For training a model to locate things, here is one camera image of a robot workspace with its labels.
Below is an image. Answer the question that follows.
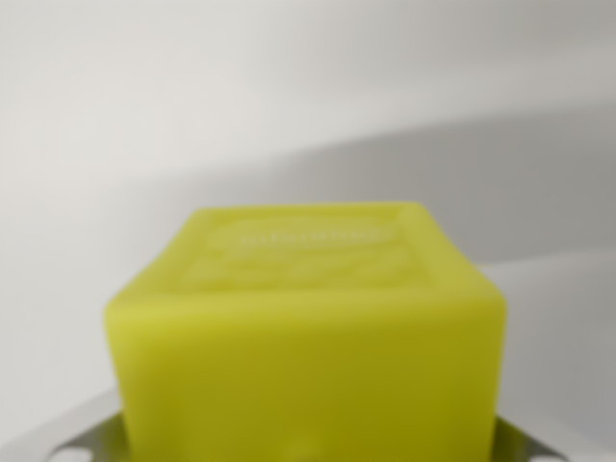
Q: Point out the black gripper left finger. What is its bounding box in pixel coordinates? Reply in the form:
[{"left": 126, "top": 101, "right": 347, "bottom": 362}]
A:
[{"left": 0, "top": 388, "right": 134, "bottom": 462}]

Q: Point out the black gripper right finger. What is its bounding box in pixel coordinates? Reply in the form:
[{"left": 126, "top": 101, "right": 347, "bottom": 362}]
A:
[{"left": 493, "top": 412, "right": 575, "bottom": 462}]

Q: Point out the yellow cube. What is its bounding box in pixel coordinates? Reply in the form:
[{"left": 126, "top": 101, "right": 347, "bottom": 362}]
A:
[{"left": 102, "top": 200, "right": 509, "bottom": 462}]

